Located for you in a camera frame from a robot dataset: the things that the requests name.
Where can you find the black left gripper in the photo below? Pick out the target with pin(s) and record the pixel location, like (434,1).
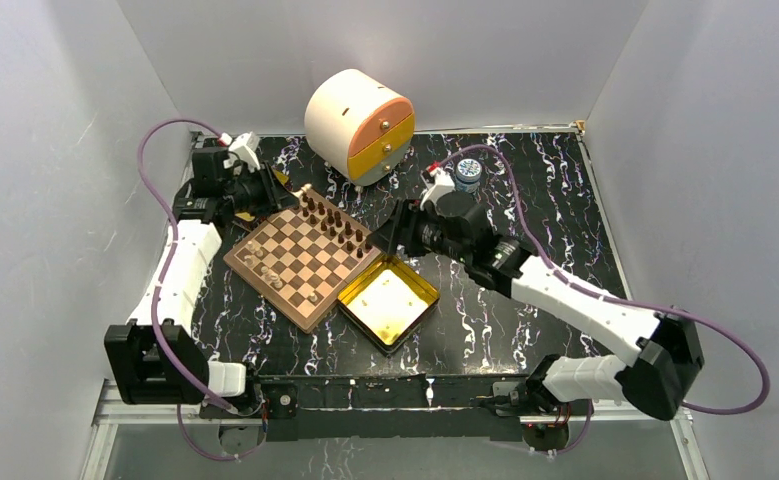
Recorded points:
(276,195)

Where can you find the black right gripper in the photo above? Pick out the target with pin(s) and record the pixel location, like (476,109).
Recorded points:
(402,224)

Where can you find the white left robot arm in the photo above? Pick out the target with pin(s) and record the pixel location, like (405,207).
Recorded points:
(153,358)

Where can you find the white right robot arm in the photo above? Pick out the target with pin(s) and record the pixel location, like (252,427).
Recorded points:
(654,354)

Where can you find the gold tin with white pieces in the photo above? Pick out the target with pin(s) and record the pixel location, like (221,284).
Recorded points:
(247,221)

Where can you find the dark chess pieces row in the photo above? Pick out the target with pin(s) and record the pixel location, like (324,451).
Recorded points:
(325,226)

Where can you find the wooden chess board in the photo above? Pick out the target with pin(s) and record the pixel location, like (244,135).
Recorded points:
(302,270)

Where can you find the empty gold tin lid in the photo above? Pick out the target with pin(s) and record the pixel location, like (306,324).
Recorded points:
(388,302)

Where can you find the small blue white jar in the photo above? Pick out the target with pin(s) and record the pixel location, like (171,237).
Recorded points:
(467,175)

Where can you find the round pastel drawer cabinet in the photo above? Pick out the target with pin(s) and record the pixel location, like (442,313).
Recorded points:
(358,126)

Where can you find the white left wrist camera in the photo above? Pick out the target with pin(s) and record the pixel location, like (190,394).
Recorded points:
(241,151)

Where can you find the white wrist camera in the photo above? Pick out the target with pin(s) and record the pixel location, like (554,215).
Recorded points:
(241,151)
(438,183)

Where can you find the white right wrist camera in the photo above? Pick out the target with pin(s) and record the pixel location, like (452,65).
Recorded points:
(438,183)

